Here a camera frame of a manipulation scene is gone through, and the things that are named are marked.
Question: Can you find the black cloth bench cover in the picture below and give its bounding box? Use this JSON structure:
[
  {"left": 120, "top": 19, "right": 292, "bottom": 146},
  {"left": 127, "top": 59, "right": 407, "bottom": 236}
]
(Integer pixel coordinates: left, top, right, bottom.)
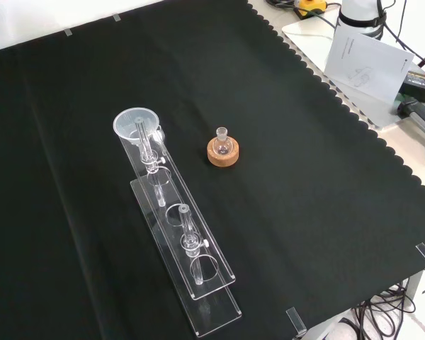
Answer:
[{"left": 0, "top": 0, "right": 425, "bottom": 340}]

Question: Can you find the white printed booklet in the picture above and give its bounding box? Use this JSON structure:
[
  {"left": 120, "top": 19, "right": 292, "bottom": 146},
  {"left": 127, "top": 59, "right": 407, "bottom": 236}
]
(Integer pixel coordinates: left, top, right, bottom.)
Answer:
[{"left": 323, "top": 31, "right": 416, "bottom": 103}]

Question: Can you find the yellow stop button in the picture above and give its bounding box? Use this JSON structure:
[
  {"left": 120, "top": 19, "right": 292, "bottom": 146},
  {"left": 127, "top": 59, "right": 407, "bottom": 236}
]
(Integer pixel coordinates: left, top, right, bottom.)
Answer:
[{"left": 293, "top": 0, "right": 327, "bottom": 19}]

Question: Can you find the black handle tool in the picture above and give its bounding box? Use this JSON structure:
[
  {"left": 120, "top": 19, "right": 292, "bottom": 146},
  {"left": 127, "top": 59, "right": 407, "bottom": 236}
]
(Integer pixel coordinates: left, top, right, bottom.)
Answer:
[{"left": 396, "top": 99, "right": 425, "bottom": 140}]

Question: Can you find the pale board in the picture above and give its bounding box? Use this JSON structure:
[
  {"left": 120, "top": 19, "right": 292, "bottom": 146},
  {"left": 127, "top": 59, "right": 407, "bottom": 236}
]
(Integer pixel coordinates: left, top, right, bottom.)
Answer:
[{"left": 281, "top": 13, "right": 417, "bottom": 129}]

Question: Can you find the clear acrylic funnel stand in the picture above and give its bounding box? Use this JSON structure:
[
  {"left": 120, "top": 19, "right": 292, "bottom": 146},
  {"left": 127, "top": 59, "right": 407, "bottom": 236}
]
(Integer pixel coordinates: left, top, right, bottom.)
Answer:
[{"left": 118, "top": 116, "right": 243, "bottom": 338}]

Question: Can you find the black cable bundle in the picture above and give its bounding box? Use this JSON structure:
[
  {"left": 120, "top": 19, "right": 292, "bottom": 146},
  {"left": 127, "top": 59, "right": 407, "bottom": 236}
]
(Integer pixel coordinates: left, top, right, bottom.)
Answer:
[{"left": 339, "top": 276, "right": 425, "bottom": 340}]

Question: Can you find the black power adapter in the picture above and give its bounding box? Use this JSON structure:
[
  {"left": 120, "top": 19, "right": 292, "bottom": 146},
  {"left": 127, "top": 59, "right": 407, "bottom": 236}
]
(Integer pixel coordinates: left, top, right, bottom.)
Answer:
[{"left": 399, "top": 69, "right": 425, "bottom": 104}]

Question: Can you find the cork ring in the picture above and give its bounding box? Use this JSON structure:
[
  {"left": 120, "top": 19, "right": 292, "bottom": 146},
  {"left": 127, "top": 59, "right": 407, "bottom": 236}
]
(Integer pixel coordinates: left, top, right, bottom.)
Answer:
[{"left": 207, "top": 136, "right": 242, "bottom": 166}]

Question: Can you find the small glass round-bottom flask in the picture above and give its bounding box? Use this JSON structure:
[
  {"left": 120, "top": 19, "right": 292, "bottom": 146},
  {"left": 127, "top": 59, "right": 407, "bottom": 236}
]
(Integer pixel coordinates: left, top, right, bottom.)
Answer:
[{"left": 213, "top": 127, "right": 232, "bottom": 156}]

